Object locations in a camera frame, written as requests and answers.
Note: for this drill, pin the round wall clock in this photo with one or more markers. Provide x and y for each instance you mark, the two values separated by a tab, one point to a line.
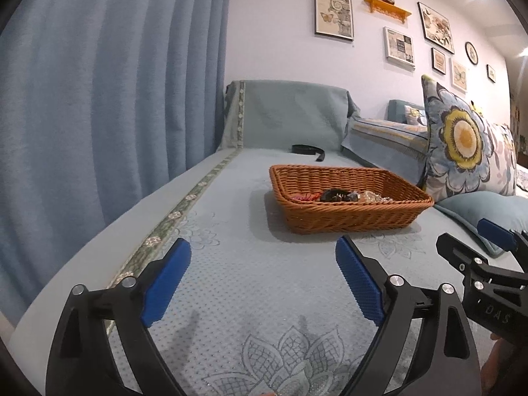
471	53

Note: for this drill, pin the orange wicker basket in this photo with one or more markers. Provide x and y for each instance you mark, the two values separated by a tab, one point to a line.
387	201

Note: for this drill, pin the blue curtain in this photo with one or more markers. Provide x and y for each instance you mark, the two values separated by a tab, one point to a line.
102	103

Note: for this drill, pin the tiny framed picture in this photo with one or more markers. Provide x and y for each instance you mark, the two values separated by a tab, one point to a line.
490	73

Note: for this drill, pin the striped blue cushion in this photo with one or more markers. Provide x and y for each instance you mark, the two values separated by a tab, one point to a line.
397	147

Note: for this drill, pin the floral throw pillow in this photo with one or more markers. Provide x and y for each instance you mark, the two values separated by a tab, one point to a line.
466	153

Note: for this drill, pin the orange wall shelf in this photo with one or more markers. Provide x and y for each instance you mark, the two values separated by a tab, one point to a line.
385	8

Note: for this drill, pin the floral framed picture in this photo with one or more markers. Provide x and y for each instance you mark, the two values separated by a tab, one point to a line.
436	28

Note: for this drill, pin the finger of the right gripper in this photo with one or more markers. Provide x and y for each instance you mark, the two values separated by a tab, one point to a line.
457	254
503	238

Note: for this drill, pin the teal seat cushion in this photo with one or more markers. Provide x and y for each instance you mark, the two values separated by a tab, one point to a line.
509	212

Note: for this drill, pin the light butterfly framed picture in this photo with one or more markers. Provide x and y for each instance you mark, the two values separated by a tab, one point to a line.
458	72

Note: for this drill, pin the white framed picture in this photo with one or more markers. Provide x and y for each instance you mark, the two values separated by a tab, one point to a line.
398	48

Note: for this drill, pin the black smart watch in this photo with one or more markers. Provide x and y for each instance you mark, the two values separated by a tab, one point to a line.
339	195

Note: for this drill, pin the small dark framed picture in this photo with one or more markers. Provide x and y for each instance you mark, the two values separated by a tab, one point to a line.
438	61

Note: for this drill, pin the right hand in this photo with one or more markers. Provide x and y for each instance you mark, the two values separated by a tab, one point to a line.
505	371

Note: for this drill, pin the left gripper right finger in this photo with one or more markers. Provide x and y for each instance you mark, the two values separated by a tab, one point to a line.
366	279

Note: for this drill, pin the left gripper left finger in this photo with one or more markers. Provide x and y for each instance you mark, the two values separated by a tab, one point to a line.
167	274

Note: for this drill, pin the teal sofa back cushion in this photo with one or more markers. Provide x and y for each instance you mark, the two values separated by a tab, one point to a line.
281	114

